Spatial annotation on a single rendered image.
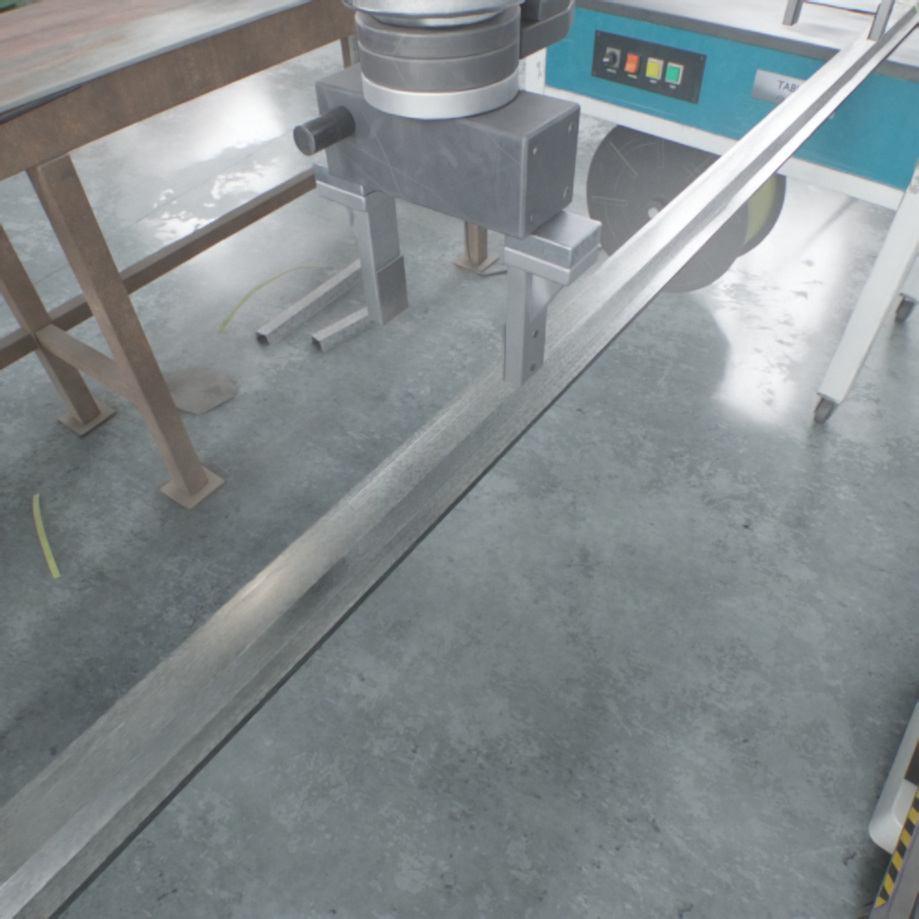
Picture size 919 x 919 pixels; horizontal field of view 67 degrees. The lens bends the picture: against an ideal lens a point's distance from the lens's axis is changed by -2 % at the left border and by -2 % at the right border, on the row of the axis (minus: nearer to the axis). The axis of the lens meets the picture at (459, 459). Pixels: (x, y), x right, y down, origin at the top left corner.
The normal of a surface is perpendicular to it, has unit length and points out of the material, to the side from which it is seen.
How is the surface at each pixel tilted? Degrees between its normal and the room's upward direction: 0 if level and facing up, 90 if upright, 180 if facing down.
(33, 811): 0
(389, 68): 90
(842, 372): 90
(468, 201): 90
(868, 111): 90
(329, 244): 0
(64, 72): 0
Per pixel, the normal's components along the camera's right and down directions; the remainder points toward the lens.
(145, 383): 0.81, 0.41
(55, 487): -0.03, -0.69
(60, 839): 0.77, 0.23
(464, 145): -0.60, 0.59
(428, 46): -0.06, 0.73
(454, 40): 0.20, 0.71
